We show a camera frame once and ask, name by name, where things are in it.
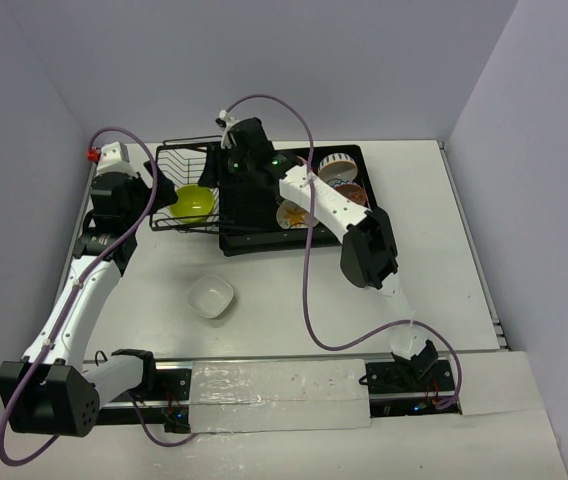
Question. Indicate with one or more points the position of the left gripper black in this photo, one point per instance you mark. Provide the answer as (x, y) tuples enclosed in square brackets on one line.
[(145, 187)]

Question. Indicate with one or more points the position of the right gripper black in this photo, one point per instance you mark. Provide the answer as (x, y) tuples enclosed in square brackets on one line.
[(214, 167)]

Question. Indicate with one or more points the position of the green bowl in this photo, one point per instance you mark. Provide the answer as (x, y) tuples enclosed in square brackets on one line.
[(195, 204)]

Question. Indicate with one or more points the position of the leaf pattern white bowl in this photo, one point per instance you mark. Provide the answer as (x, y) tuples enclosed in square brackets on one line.
[(290, 216)]

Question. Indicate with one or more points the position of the white bowl pink rim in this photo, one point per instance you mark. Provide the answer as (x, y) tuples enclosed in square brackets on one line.
[(339, 166)]

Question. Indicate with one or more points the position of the orange blue geometric bowl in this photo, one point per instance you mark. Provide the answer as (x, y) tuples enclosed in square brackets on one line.
[(353, 192)]

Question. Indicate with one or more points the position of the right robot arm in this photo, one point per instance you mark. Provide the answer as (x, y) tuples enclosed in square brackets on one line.
[(368, 248)]

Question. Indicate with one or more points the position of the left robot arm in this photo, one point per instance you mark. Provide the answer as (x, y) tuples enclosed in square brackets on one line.
[(46, 392)]

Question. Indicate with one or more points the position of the black dish rack tray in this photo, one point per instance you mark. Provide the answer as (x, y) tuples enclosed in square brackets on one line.
[(252, 209)]

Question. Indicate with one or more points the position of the white square bowl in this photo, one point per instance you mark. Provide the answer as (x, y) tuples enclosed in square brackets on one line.
[(210, 296)]

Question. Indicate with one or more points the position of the white taped sheet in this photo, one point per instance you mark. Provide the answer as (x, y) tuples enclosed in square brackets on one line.
[(251, 397)]

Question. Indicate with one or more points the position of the black wire plate rack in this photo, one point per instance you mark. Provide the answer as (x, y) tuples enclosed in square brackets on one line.
[(182, 161)]

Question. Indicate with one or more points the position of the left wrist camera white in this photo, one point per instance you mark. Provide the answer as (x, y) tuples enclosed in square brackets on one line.
[(110, 158)]

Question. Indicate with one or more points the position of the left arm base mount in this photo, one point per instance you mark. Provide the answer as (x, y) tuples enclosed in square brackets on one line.
[(165, 405)]

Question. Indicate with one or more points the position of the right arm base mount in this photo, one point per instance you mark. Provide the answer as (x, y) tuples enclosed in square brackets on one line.
[(393, 392)]

